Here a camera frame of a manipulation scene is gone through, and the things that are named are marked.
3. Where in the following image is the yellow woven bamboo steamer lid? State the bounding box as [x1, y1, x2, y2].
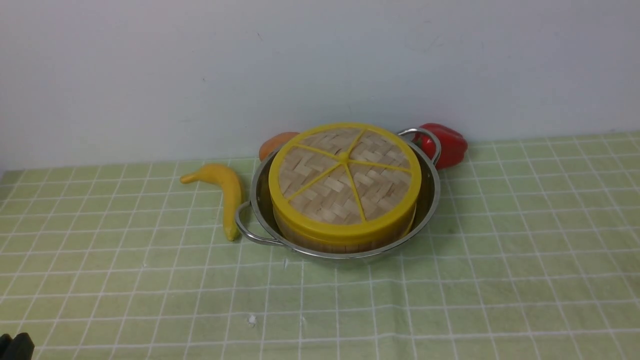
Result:
[269, 123, 422, 236]

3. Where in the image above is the green checkered tablecloth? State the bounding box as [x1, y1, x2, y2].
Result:
[0, 132, 640, 360]

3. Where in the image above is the orange fruit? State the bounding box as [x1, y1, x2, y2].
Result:
[258, 131, 299, 162]

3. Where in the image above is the yellow bamboo steamer basket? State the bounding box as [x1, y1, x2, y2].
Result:
[273, 203, 417, 254]

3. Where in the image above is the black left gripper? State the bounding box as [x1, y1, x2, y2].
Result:
[0, 332, 35, 360]

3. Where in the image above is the red bell pepper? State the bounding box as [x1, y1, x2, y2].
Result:
[413, 123, 468, 171]

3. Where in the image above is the yellow banana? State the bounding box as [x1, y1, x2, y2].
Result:
[179, 162, 243, 242]

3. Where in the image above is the stainless steel pot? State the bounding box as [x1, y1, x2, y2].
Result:
[235, 127, 441, 263]

